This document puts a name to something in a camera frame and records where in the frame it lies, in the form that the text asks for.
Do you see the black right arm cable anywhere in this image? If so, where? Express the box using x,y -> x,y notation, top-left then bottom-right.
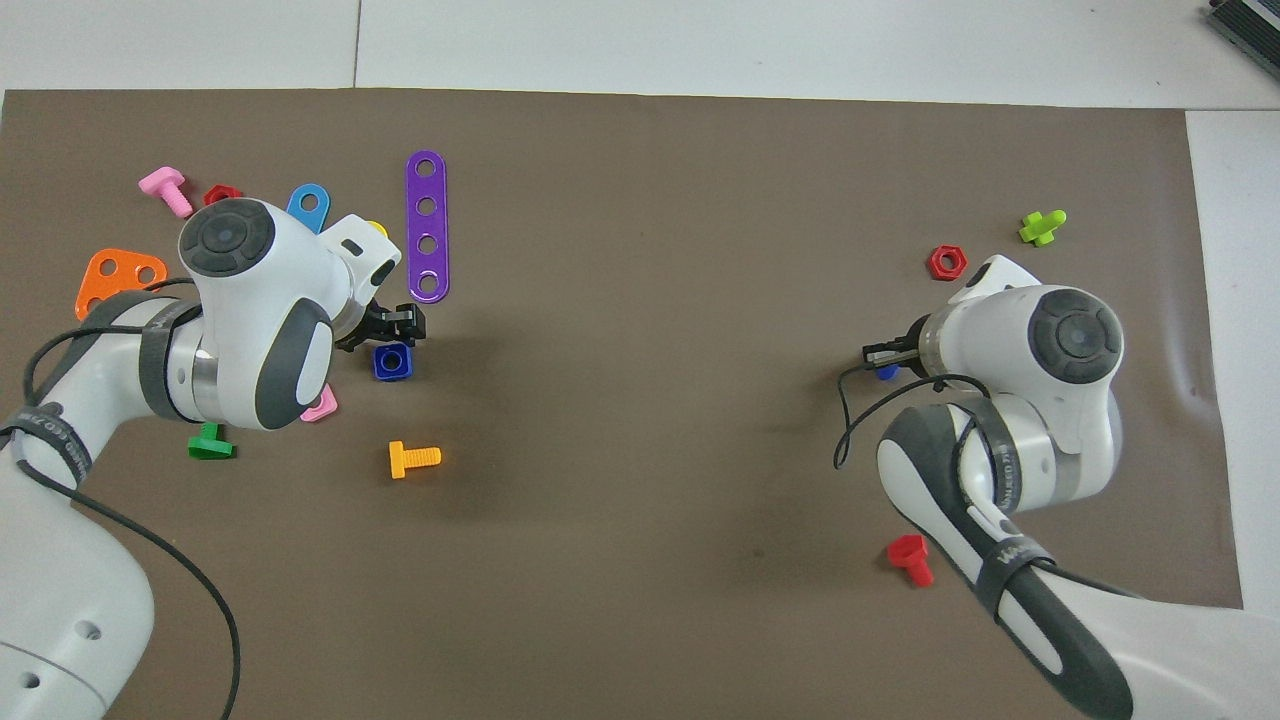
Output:
833,360 -> 993,471

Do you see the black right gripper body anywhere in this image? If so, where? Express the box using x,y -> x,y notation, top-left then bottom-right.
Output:
904,317 -> 937,377

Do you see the orange heart holed plate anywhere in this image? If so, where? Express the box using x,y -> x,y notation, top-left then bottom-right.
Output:
74,248 -> 169,322

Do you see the green toy screw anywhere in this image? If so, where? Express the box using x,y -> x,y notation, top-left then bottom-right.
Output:
187,422 -> 238,461

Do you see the red toy screw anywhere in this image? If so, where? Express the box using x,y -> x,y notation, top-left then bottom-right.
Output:
886,534 -> 935,588

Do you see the brown table mat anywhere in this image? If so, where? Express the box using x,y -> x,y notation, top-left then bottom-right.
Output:
0,88 -> 1244,720

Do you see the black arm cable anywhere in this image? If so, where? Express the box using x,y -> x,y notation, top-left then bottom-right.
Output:
0,280 -> 243,720
833,360 -> 993,471

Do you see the purple four-hole strip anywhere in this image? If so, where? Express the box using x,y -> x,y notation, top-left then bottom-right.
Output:
405,150 -> 451,304

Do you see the orange toy screw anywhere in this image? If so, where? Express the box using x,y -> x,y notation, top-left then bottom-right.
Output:
388,440 -> 442,480

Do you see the lime cross toy screw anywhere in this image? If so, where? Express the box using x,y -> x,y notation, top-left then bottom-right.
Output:
1018,209 -> 1068,247

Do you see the blue two-hole strip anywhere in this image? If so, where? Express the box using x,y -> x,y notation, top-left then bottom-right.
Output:
286,183 -> 332,236

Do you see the large pink toy screw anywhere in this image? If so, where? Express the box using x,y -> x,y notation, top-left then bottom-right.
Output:
138,167 -> 194,218

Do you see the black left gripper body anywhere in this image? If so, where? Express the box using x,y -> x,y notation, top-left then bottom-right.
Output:
336,299 -> 400,354

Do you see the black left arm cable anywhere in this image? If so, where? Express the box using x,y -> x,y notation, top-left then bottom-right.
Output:
0,280 -> 243,720

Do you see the grey ribbed device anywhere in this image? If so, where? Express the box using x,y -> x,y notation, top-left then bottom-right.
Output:
1205,0 -> 1280,86

